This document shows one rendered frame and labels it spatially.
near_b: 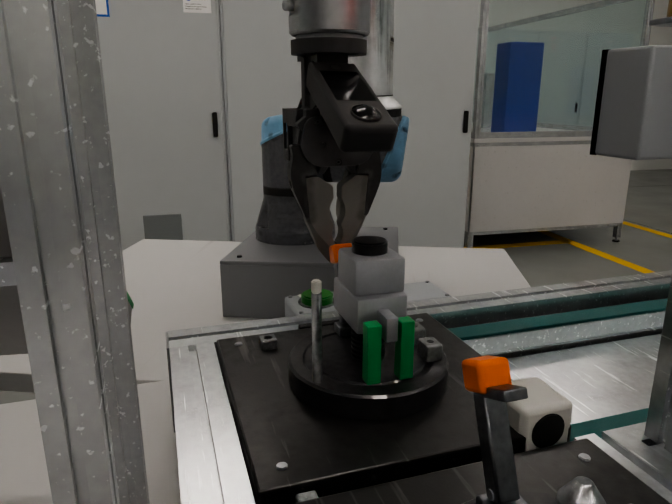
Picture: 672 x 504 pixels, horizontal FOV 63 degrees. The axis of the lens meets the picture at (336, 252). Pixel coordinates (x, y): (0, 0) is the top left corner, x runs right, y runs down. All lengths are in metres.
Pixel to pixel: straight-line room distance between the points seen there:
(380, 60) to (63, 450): 0.83
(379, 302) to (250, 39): 3.05
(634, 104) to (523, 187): 4.27
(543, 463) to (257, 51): 3.16
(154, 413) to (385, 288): 0.35
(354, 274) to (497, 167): 4.11
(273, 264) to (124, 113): 2.61
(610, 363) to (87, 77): 0.60
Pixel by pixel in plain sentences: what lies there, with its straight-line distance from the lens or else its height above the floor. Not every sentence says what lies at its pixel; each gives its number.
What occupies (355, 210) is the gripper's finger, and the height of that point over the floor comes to 1.10.
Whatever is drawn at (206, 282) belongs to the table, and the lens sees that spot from 1.11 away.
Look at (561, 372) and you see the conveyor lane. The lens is 0.67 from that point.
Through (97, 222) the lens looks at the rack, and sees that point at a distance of 0.38.
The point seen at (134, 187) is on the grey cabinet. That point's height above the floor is 0.70.
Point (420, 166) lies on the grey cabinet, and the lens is 3.70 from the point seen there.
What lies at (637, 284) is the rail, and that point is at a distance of 0.87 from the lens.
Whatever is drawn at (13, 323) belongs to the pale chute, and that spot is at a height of 1.04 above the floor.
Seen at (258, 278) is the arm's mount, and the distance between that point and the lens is 0.90.
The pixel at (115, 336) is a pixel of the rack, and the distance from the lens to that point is 0.40.
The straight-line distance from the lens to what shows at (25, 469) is 0.65.
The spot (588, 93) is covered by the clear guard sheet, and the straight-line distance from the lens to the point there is 4.94.
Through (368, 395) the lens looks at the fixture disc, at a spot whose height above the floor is 0.99.
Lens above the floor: 1.21
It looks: 16 degrees down
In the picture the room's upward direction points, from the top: straight up
